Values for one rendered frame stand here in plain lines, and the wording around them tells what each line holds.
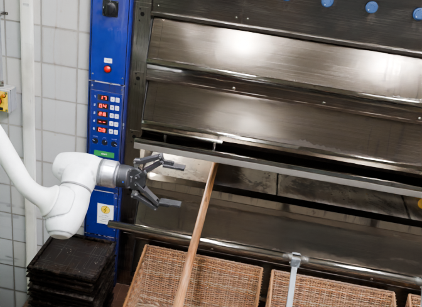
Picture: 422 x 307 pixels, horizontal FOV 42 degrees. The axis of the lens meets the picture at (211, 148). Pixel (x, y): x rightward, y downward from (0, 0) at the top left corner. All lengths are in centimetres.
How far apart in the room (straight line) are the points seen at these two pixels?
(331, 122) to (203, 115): 51
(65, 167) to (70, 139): 67
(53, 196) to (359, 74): 121
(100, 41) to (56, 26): 20
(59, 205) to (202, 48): 86
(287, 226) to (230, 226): 25
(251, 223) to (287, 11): 94
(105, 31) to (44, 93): 41
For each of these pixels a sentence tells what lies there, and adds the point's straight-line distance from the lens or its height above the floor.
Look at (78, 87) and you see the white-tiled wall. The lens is 237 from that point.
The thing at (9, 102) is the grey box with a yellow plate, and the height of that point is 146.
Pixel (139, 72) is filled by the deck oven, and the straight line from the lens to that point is 227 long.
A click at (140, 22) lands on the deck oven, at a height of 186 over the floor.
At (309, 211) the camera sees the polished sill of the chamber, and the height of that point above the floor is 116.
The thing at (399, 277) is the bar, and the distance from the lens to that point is 217.
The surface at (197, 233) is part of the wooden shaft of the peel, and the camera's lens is 207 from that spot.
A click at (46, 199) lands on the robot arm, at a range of 174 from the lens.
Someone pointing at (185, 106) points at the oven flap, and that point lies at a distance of 227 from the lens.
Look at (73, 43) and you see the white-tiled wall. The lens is 232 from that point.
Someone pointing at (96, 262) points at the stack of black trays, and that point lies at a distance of 240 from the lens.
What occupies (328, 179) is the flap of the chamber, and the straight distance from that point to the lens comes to 219.
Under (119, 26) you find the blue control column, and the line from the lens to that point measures 221.
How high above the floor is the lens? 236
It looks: 25 degrees down
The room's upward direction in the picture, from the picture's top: 8 degrees clockwise
